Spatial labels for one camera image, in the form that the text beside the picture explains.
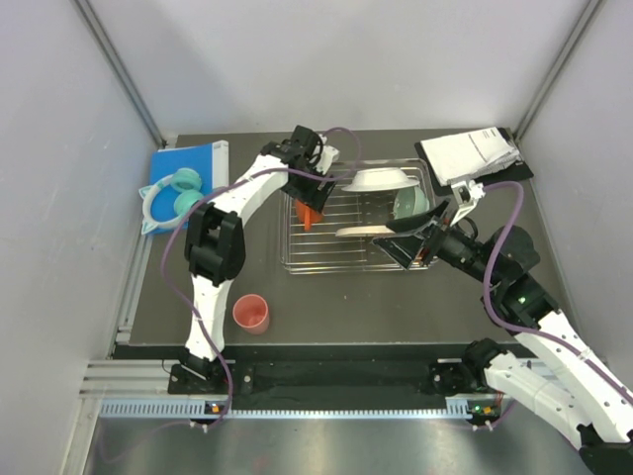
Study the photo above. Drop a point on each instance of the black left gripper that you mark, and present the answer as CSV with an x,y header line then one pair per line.
x,y
313,197

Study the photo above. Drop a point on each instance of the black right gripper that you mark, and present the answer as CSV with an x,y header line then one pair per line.
x,y
405,248

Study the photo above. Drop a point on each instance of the orange ceramic mug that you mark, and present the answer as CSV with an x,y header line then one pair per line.
x,y
307,216

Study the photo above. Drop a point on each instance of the mint green ceramic bowl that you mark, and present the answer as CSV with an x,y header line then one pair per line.
x,y
409,202

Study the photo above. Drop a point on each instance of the pink plate with leaf motif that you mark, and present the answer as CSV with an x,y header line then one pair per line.
x,y
363,232

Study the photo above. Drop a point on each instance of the chrome wire dish rack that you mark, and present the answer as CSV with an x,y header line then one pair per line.
x,y
320,250

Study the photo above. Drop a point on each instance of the white plate blue rim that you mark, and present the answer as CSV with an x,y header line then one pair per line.
x,y
380,179

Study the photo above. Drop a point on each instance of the pink plastic cup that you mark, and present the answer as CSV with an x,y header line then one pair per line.
x,y
251,313

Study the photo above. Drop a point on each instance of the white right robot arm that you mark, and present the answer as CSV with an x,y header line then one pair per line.
x,y
586,403

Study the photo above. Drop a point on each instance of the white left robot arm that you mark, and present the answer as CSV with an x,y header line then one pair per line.
x,y
215,247

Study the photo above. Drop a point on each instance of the white paper stack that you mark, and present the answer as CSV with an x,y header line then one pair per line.
x,y
469,155

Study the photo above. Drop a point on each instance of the blue book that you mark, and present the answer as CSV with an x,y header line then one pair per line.
x,y
209,160

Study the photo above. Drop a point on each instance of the black clipboard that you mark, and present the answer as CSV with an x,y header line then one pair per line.
x,y
517,172

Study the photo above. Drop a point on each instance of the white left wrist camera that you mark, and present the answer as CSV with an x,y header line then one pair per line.
x,y
328,156

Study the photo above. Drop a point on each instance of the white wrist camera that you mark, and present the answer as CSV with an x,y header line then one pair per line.
x,y
467,194
328,156

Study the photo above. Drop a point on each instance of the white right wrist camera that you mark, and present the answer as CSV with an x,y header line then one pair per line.
x,y
467,194

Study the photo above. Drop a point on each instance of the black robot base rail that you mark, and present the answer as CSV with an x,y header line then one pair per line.
x,y
318,376

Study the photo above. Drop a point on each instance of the grey slotted cable duct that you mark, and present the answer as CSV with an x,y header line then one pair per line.
x,y
204,410

